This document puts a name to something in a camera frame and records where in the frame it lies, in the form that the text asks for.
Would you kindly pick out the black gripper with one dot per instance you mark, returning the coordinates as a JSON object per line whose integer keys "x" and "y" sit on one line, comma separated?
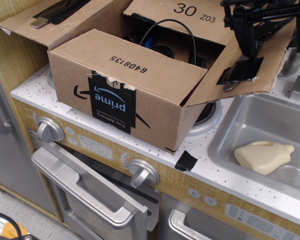
{"x": 241, "y": 15}

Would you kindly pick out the brown Amazon cardboard box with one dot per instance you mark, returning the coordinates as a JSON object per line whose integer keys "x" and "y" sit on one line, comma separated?
{"x": 147, "y": 67}

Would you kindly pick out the stainless steel pot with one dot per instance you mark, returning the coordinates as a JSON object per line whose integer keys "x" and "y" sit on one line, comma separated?
{"x": 291, "y": 59}

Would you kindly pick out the silver toy sink basin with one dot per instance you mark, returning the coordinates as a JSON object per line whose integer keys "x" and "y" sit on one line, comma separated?
{"x": 261, "y": 119}

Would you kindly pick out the grey front stove burner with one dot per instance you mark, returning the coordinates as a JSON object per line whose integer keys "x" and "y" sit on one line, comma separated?
{"x": 207, "y": 120}

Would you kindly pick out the cream toy detergent bottle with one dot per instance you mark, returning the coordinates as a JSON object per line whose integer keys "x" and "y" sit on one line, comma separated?
{"x": 264, "y": 157}

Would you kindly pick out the black tape piece front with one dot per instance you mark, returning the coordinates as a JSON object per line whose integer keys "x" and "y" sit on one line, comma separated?
{"x": 186, "y": 162}

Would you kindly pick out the silver right stove knob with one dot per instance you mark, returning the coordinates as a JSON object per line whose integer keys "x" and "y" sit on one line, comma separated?
{"x": 142, "y": 173}

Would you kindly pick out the silver stove knob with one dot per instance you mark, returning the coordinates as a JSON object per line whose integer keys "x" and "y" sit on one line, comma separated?
{"x": 49, "y": 131}
{"x": 142, "y": 173}

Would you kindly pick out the silver dishwasher door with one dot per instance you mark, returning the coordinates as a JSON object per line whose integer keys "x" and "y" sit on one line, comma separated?
{"x": 179, "y": 221}

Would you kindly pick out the silver metal bar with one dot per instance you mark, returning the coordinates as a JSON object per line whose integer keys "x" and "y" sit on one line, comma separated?
{"x": 39, "y": 23}

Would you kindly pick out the silver left stove knob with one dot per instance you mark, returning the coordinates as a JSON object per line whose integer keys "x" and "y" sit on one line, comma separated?
{"x": 49, "y": 131}

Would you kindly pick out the silver toy oven door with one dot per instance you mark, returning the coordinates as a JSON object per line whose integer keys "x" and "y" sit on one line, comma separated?
{"x": 95, "y": 205}

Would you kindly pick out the silver toy fridge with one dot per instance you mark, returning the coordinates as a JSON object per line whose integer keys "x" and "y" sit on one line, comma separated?
{"x": 18, "y": 176}

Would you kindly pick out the orange object on floor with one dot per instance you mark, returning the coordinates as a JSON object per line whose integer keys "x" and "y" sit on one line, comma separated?
{"x": 10, "y": 232}

